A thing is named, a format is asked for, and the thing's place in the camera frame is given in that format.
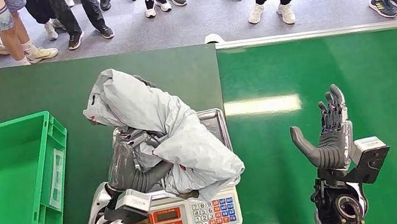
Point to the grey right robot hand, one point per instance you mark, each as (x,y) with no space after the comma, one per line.
(330,154)

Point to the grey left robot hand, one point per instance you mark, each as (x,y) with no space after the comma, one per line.
(124,170)

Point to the grey red-printed mailer package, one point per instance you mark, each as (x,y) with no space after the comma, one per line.
(169,131)

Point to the green conveyor belt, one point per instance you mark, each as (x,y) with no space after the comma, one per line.
(375,71)

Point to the white electronic scale steel tray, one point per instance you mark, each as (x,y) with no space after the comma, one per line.
(183,219)

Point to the white round cap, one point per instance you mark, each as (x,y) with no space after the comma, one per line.
(213,38)

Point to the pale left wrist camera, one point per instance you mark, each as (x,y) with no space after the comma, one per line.
(133,205)

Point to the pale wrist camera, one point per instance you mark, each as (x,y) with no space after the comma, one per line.
(371,157)
(133,205)

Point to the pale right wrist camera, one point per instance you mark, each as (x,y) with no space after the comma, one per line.
(371,157)

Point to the silver conveyor side rail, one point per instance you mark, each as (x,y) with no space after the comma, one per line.
(329,31)

